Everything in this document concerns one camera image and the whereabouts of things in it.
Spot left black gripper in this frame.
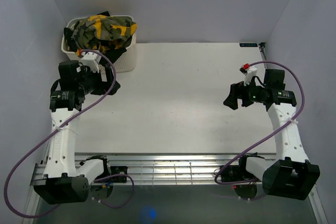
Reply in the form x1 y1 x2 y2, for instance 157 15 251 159
77 66 120 95

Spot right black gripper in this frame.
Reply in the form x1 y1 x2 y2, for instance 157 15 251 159
223 76 267 110

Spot yellow camouflage trousers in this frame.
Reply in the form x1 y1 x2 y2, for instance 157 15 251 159
68 15 138 51

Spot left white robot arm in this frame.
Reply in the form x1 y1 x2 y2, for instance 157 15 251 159
34 60 120 205

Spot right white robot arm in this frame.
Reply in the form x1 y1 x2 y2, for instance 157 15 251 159
221 65 320 200

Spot white perforated laundry basket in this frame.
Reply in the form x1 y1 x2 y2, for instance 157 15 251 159
61 12 138 72

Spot blue table label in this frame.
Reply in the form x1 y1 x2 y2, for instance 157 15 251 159
239 43 258 48

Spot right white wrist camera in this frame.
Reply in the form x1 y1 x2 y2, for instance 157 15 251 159
239 64 257 86

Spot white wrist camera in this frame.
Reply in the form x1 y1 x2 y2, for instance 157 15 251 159
79 50 101 73
239 64 257 86

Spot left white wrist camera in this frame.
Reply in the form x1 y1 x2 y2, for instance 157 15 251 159
79 50 101 73

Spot aluminium table edge rail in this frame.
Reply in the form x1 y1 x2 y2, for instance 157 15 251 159
258 42 268 69

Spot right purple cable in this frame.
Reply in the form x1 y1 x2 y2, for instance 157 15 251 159
209 60 306 201

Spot purple cable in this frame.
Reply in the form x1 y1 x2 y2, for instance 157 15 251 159
3 49 135 219
209 60 306 201

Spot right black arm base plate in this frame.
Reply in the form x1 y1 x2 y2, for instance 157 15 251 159
220 165 260 182

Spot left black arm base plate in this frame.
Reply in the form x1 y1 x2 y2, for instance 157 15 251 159
106 166 128 183

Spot aluminium front rail frame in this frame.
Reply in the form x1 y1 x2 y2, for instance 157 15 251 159
30 152 279 186

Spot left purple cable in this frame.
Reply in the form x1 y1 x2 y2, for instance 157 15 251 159
3 49 135 219

